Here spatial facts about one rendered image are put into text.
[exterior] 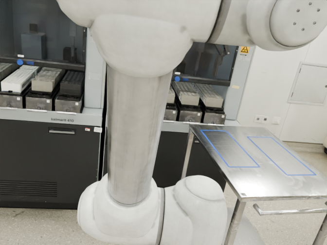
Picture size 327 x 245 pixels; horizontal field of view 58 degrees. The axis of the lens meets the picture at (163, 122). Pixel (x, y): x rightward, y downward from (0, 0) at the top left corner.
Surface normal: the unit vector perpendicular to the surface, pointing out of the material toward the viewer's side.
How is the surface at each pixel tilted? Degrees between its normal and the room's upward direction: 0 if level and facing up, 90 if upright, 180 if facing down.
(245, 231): 0
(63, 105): 90
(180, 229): 80
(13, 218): 0
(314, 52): 90
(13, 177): 90
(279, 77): 90
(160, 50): 122
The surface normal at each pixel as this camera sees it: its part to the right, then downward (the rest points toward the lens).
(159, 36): 0.00, 0.81
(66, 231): 0.14, -0.91
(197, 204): -0.07, -0.20
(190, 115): 0.13, 0.40
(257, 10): -0.59, 0.43
